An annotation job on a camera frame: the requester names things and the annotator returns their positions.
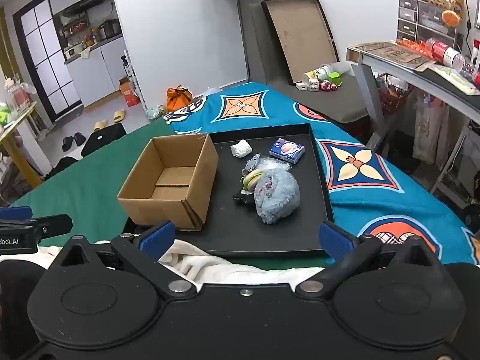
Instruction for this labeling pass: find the blue tissue packet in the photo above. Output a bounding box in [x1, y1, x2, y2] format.
[269, 137, 305, 164]

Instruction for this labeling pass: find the brown cardboard box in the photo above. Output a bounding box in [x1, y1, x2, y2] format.
[117, 133, 219, 232]

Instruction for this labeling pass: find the black framed brown board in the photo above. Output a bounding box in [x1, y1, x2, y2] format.
[261, 0, 336, 86]

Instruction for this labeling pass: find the brown patterned mat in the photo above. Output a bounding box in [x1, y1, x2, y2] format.
[354, 41, 434, 71]

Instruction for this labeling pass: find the glass jar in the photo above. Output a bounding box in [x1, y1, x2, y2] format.
[4, 77, 28, 110]

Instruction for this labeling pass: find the orange bag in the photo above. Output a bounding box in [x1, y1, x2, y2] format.
[167, 86, 194, 113]

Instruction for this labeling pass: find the black tray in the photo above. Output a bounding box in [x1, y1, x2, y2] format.
[124, 123, 335, 259]

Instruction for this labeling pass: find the blue fluffy plush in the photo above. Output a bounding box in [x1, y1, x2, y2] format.
[254, 169, 301, 226]

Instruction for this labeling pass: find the yellow table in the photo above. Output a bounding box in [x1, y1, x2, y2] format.
[0, 101, 43, 189]

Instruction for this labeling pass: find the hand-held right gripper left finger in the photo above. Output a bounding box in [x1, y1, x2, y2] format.
[56, 220, 197, 301]

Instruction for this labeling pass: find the red patterned roll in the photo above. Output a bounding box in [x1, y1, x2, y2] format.
[396, 39, 437, 58]

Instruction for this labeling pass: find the green cloth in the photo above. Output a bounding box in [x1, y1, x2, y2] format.
[9, 118, 211, 256]

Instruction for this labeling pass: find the burger plush toy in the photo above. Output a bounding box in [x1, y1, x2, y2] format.
[242, 169, 265, 193]

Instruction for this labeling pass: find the grey desk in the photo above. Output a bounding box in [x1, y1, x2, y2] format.
[346, 41, 480, 211]

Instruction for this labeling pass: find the black cloth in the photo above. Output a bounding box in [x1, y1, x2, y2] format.
[47, 155, 80, 177]

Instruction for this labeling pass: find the clear drawer organizer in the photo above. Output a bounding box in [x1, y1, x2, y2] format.
[396, 0, 458, 46]

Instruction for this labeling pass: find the grey cushioned bench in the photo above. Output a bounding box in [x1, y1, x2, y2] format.
[290, 69, 370, 124]

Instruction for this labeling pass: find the white kitchen cabinet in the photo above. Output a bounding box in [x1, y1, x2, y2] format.
[64, 34, 129, 108]

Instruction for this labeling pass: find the black stitched plush toy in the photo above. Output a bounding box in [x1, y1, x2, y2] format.
[232, 189, 257, 207]

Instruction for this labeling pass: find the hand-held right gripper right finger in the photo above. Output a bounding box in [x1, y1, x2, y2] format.
[295, 220, 444, 301]

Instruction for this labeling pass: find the orange box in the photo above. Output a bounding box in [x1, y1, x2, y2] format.
[119, 77, 140, 107]

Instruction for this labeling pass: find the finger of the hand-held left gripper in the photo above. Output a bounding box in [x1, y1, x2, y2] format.
[35, 214, 73, 238]
[0, 206, 34, 222]

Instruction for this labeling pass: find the blue patterned blanket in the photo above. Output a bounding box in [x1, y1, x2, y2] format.
[164, 82, 480, 265]

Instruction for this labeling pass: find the plastic bottle red label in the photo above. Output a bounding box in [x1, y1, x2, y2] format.
[425, 37, 478, 79]

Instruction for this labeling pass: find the clear bubble wrap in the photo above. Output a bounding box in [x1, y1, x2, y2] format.
[260, 157, 289, 175]

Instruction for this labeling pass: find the rice cooker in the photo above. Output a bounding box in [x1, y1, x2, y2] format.
[99, 19, 121, 40]

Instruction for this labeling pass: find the orange round ornament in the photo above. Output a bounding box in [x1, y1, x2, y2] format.
[441, 9, 460, 28]

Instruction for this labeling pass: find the red basket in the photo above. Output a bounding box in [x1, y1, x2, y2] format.
[378, 75, 411, 115]

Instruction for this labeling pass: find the white tote bag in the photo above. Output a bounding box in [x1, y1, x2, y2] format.
[412, 95, 451, 166]

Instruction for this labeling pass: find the black framed glass door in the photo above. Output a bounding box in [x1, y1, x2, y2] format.
[12, 0, 84, 121]

